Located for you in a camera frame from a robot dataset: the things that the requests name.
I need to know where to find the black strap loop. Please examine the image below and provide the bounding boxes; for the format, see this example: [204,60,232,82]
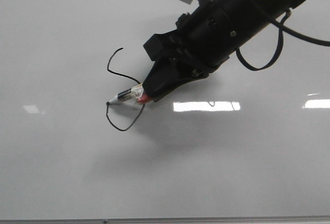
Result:
[235,10,292,72]

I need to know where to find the white whiteboard with aluminium frame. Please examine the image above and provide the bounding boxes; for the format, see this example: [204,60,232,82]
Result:
[1,0,329,219]

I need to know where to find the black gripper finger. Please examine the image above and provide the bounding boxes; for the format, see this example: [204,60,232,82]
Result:
[153,73,209,102]
[142,58,180,98]

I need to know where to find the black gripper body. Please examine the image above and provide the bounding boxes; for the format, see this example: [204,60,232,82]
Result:
[143,0,248,73]

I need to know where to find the black and white whiteboard marker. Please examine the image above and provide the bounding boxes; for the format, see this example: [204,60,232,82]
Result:
[106,84,152,105]

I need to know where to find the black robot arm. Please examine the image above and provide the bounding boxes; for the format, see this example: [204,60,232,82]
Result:
[142,0,329,101]

